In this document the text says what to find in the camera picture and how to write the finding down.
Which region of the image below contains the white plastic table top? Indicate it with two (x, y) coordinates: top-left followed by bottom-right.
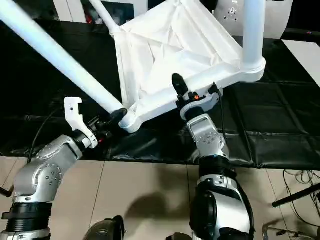
(111, 0), (267, 134)

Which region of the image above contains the white plastic table leg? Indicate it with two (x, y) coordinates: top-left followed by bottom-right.
(0, 0), (129, 121)
(241, 0), (267, 76)
(87, 0), (123, 36)

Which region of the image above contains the black work mat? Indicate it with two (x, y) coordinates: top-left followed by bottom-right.
(0, 20), (320, 170)

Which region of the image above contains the dark left robot foot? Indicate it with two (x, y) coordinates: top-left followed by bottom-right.
(82, 216), (126, 240)

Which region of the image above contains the dark robot foot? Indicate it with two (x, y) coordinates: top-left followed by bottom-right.
(82, 216), (126, 240)
(167, 231), (193, 240)

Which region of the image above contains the light grey cushion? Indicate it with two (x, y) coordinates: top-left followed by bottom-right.
(214, 0), (294, 41)

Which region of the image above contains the white flat board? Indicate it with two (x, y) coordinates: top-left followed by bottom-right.
(282, 39), (320, 88)

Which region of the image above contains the white glass-door cabinet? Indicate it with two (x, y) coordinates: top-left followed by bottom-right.
(50, 0), (151, 25)

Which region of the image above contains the dark right robot foot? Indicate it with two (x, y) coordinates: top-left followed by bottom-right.
(167, 231), (193, 240)

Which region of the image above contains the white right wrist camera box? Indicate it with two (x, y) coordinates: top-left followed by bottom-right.
(179, 94), (222, 122)

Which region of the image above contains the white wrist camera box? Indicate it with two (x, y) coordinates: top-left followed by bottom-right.
(179, 94), (222, 122)
(64, 97), (99, 150)

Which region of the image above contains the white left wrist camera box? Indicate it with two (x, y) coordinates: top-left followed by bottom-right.
(64, 97), (99, 150)

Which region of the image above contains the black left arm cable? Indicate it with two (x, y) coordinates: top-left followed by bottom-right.
(27, 107), (66, 166)

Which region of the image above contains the thin floor cable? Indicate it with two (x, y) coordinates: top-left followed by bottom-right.
(282, 167), (320, 226)

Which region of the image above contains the chrome wire stand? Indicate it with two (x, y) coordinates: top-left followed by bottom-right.
(262, 222), (320, 240)

